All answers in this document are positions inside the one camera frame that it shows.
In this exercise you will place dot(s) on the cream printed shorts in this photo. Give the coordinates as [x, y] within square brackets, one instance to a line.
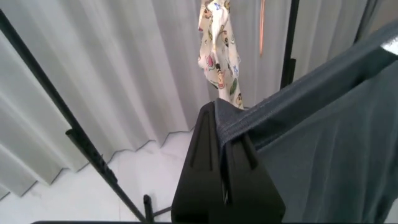
[217, 46]

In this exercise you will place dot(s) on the dark teal garment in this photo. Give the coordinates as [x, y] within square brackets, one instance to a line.
[326, 140]

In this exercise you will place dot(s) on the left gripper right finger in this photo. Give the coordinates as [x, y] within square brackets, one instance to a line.
[248, 193]

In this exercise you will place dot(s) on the white curtain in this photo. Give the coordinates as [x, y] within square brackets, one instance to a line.
[124, 62]

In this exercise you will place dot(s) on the pink clothes hanger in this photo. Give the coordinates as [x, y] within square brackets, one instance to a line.
[262, 28]

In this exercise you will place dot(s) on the black clothes rack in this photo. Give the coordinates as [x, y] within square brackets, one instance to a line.
[93, 157]

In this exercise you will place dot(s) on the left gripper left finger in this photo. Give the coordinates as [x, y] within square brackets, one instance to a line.
[199, 186]

